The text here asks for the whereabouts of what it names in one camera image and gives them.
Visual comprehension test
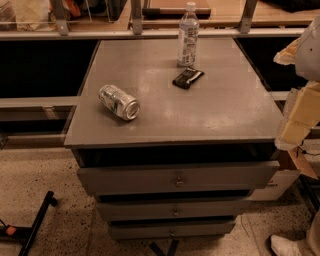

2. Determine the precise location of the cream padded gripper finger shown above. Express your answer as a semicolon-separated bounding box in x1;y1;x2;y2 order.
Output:
275;81;320;151
273;38;300;65

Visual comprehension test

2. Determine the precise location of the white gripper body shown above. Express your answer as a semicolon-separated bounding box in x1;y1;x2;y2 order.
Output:
295;16;320;81

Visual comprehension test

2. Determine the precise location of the silver green 7up can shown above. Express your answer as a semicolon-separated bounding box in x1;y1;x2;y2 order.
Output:
98;85;140;121

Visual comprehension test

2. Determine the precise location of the white cardboard box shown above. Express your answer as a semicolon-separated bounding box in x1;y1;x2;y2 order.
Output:
251;169;300;201

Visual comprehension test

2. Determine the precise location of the top grey drawer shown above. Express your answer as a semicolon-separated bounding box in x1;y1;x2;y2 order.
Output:
78;161;280;196

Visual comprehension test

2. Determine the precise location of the grey drawer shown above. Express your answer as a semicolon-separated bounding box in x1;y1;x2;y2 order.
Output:
108;220;235;240
97;197;251;222
78;161;280;196

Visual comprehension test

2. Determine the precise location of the clear plastic water bottle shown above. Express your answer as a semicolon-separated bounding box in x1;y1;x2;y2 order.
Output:
177;2;199;67

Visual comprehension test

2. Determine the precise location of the black snack packet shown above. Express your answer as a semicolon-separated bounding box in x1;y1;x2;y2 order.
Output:
172;67;204;89

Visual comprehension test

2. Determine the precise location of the grey drawer cabinet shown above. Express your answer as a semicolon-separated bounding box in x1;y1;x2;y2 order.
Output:
65;38;281;228

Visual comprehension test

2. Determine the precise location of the middle grey drawer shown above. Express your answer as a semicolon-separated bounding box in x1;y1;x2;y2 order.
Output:
97;197;251;222

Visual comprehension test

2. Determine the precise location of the bottom grey drawer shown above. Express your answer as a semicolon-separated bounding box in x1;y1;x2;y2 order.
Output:
108;220;235;240

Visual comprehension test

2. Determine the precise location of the black stand leg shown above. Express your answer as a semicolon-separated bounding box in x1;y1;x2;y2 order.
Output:
0;191;58;256

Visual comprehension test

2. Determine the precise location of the metal shelf rail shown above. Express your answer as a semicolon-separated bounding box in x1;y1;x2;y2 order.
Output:
0;0;320;41

